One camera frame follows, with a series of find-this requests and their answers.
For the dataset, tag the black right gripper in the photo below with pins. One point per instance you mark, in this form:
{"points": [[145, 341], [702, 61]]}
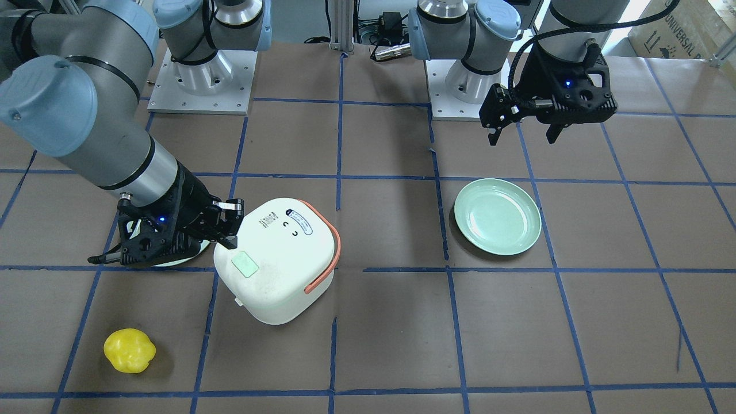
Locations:
{"points": [[192, 202]]}

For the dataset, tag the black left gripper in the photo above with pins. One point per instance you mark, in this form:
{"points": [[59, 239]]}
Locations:
{"points": [[539, 80]]}

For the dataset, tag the white rice cooker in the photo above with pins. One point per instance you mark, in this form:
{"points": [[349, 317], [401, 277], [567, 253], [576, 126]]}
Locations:
{"points": [[285, 259]]}

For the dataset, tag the green plate near right arm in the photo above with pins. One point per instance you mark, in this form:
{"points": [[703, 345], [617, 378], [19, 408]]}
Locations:
{"points": [[166, 257]]}

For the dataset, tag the green plate near left arm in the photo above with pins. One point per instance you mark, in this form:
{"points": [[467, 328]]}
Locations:
{"points": [[497, 216]]}

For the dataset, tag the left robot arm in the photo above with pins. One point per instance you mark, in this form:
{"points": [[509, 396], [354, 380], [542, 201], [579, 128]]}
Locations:
{"points": [[481, 34]]}

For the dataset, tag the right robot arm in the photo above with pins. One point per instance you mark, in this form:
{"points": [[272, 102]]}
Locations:
{"points": [[71, 84]]}

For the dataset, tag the yellow toy bell pepper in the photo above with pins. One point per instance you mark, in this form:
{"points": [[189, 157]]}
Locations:
{"points": [[129, 350]]}

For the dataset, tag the cardboard box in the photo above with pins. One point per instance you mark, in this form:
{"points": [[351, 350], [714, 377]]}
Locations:
{"points": [[693, 30]]}

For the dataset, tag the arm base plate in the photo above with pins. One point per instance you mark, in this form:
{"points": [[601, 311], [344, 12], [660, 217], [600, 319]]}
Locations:
{"points": [[221, 86], [457, 93]]}

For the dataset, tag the aluminium frame post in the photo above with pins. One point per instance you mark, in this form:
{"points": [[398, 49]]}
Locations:
{"points": [[342, 27]]}

